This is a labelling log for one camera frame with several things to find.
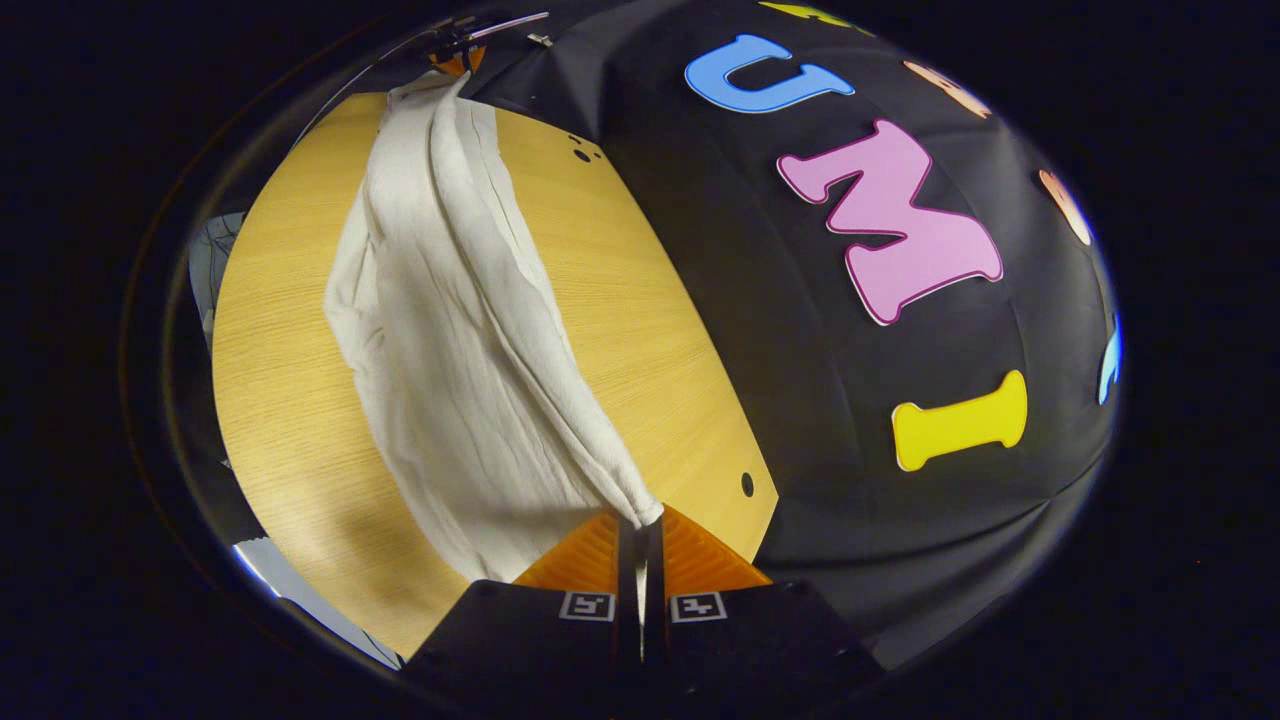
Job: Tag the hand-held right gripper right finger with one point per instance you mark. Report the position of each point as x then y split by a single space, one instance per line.
654 620

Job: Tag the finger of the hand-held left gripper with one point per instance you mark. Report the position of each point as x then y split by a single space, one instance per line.
458 55

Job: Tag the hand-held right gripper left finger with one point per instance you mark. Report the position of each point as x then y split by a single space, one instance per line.
628 620

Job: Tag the white jeans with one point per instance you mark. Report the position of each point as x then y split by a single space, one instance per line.
460 350

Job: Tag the black backdrop cloth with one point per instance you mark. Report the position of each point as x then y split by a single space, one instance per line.
760 330

